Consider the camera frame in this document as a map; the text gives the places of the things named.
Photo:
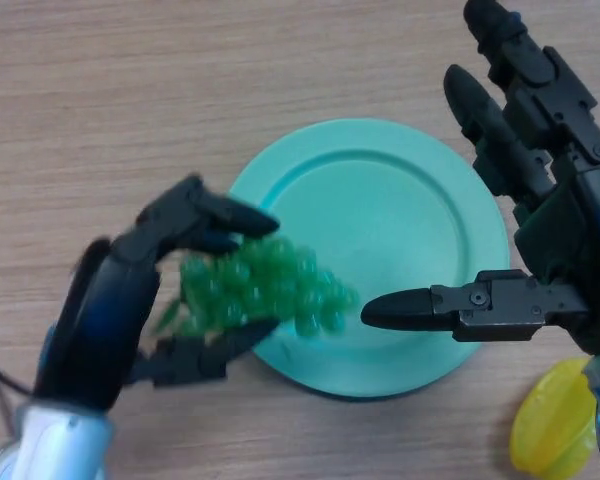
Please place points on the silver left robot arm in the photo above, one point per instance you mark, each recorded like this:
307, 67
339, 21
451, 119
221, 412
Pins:
55, 445

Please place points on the green grape bunch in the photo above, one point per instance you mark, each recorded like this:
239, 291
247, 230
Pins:
260, 285

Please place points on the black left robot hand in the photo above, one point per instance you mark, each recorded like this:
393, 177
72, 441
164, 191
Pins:
105, 310

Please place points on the teal round plate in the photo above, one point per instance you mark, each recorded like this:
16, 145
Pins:
380, 200

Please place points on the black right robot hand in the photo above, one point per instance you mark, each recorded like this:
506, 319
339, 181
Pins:
580, 225

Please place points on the yellow starfruit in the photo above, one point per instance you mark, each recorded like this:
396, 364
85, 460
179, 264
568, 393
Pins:
545, 430

